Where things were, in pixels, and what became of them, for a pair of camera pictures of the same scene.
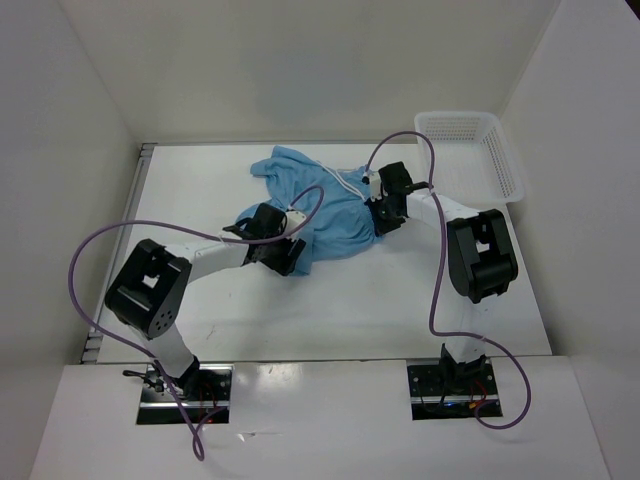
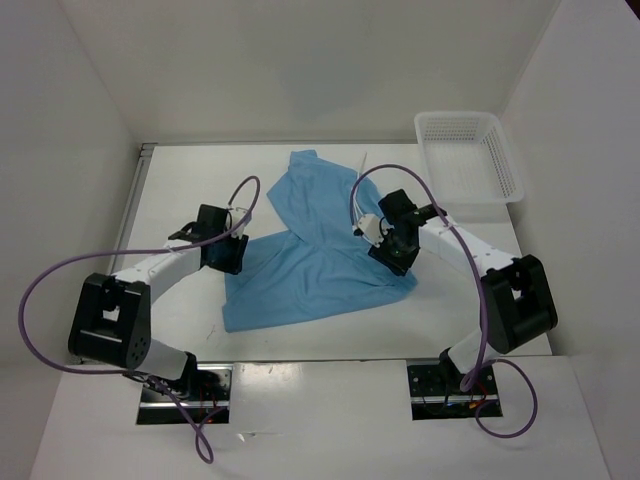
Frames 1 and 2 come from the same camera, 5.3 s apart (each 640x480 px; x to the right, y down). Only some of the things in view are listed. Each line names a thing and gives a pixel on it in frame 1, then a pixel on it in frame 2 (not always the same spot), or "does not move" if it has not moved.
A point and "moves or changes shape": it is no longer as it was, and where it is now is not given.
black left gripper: x=286 y=267 -> x=234 y=264
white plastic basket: x=474 y=163 does not move
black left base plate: x=201 y=389 does not move
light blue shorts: x=338 y=218 moves or changes shape
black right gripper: x=383 y=227 -> x=398 y=266
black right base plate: x=453 y=390 does not move
